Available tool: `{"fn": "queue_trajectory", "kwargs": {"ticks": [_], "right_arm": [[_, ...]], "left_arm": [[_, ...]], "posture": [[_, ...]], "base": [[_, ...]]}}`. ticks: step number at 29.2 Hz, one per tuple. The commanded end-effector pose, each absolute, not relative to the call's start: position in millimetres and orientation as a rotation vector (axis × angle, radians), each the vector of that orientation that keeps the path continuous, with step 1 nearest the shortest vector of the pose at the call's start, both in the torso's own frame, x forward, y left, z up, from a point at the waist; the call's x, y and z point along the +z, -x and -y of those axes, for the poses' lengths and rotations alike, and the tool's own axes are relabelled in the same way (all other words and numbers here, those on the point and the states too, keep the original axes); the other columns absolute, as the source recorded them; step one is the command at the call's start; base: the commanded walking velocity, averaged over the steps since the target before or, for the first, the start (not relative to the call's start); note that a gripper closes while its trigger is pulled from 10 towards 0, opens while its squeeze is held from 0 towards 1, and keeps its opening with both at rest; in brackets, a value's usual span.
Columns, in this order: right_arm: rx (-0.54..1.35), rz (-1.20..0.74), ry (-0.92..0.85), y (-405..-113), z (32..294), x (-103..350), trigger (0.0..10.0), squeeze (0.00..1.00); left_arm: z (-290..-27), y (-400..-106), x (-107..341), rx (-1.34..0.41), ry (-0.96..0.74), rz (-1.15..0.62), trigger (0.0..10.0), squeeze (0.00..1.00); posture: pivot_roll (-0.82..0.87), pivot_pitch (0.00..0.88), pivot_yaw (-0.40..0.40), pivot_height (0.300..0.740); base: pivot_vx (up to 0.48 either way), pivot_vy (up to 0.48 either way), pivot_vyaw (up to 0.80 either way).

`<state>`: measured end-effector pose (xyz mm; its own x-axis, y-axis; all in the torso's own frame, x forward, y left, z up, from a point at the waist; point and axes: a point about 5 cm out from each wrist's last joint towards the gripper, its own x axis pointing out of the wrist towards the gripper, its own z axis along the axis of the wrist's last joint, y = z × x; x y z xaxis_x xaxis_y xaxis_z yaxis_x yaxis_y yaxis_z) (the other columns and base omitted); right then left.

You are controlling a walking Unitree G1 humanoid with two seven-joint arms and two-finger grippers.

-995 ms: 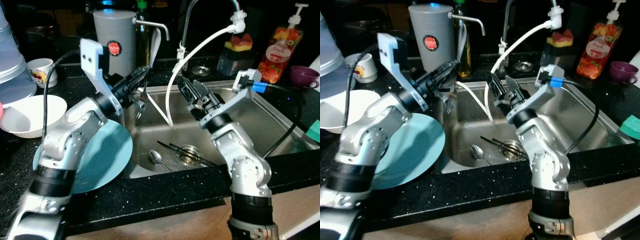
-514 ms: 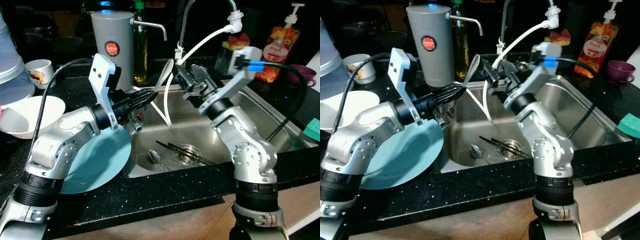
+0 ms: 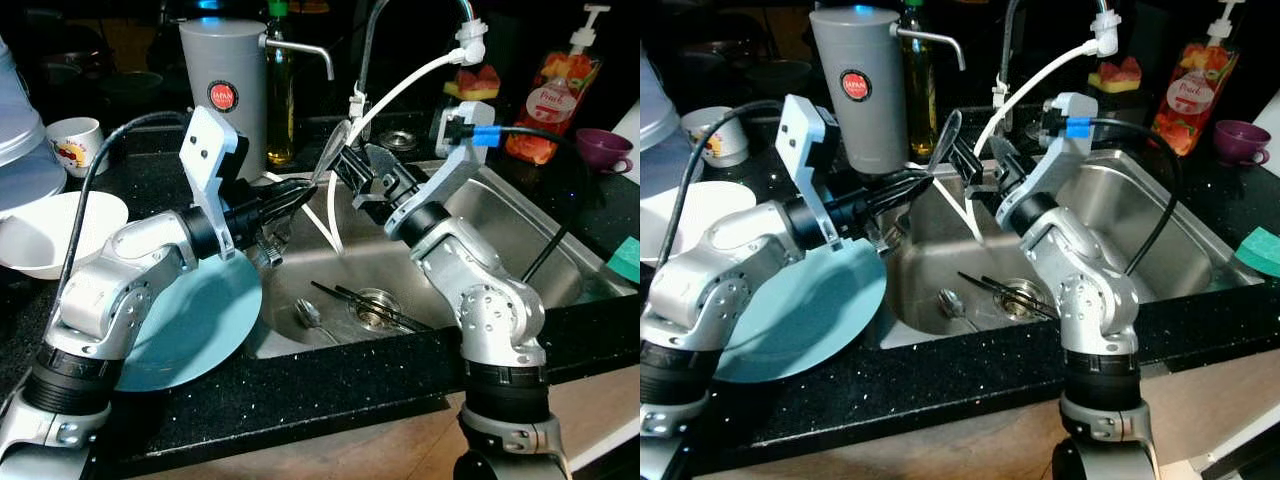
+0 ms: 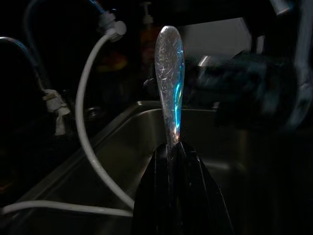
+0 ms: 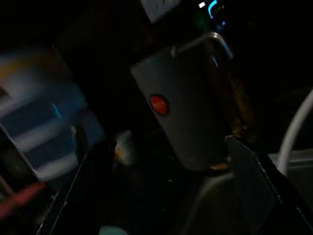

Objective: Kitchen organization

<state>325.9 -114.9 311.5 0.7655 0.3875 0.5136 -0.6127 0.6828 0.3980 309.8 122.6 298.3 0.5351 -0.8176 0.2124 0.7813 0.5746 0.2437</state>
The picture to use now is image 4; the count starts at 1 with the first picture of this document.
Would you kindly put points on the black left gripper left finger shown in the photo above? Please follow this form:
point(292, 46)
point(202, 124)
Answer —
point(154, 195)

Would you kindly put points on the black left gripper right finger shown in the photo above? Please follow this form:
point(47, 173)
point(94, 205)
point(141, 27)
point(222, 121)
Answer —
point(195, 200)

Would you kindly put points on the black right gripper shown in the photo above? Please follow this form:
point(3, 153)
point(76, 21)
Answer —
point(254, 90)

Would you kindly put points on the silver fork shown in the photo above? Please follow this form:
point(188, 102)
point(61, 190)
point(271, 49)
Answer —
point(168, 73)

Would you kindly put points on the white cutting board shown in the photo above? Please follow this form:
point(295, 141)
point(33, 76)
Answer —
point(215, 36)

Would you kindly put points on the stainless steel sink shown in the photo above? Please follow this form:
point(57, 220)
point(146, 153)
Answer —
point(127, 137)

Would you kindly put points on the fruit print soap dispenser bottle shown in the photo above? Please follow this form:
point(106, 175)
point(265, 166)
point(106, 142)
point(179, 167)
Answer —
point(146, 36)

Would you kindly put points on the thin white tube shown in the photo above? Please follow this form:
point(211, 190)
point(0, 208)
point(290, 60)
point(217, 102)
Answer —
point(61, 205)

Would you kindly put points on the dark sponge holder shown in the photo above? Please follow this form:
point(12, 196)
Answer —
point(115, 85)

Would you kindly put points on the red yellow sponge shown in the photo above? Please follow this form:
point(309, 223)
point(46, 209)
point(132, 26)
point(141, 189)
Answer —
point(112, 62)

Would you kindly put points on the round metal counter cap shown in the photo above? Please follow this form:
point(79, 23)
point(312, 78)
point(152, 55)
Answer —
point(93, 111)

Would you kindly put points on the chrome filter spout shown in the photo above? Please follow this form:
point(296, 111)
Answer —
point(22, 47)

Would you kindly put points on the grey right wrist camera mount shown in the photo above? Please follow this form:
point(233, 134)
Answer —
point(280, 6)

